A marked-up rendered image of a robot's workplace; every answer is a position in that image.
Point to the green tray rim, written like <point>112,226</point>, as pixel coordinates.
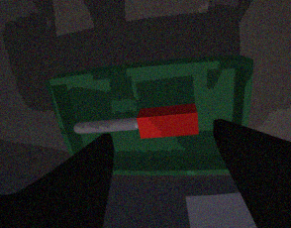
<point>163,166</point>

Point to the green tray floor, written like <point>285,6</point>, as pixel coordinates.
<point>213,91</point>

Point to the red-headed pin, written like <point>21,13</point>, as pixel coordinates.
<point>154,122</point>

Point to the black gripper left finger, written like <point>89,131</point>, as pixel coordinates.
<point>72,196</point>

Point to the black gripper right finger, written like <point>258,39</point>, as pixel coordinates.
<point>261,168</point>

